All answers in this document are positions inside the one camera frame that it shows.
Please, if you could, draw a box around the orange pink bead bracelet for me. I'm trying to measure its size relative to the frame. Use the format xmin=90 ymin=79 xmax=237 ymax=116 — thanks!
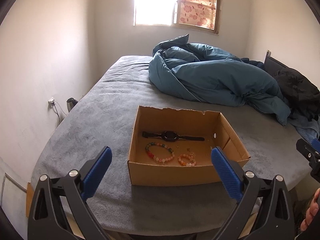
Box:
xmin=177 ymin=153 xmax=197 ymax=168

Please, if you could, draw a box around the colourful bead bracelet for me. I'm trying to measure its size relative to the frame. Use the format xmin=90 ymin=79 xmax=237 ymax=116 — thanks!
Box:
xmin=145 ymin=141 xmax=176 ymax=164

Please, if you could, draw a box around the black pink smartwatch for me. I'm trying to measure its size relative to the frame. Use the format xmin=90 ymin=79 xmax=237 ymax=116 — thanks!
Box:
xmin=142 ymin=131 xmax=205 ymax=142

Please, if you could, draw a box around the right hand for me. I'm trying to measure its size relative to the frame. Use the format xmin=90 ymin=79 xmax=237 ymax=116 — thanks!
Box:
xmin=300 ymin=188 xmax=320 ymax=231

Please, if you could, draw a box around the black clothing pile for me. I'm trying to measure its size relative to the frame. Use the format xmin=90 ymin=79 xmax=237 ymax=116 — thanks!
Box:
xmin=241 ymin=58 xmax=319 ymax=121

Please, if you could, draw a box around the brown cardboard box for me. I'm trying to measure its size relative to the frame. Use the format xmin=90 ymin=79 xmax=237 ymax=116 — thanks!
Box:
xmin=127 ymin=106 xmax=250 ymax=186

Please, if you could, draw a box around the metal kettle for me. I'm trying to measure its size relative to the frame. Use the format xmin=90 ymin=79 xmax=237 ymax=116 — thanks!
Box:
xmin=66 ymin=98 xmax=78 ymax=112

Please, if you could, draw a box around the teal duvet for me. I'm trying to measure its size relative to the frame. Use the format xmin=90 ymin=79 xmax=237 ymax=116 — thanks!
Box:
xmin=149 ymin=35 xmax=291 ymax=126

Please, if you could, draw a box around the window with floral curtain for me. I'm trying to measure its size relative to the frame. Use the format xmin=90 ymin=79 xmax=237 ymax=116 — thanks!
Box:
xmin=133 ymin=0 xmax=221 ymax=34

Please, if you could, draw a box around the white wall socket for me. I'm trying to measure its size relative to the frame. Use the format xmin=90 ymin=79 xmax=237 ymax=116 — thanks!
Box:
xmin=48 ymin=97 xmax=55 ymax=105

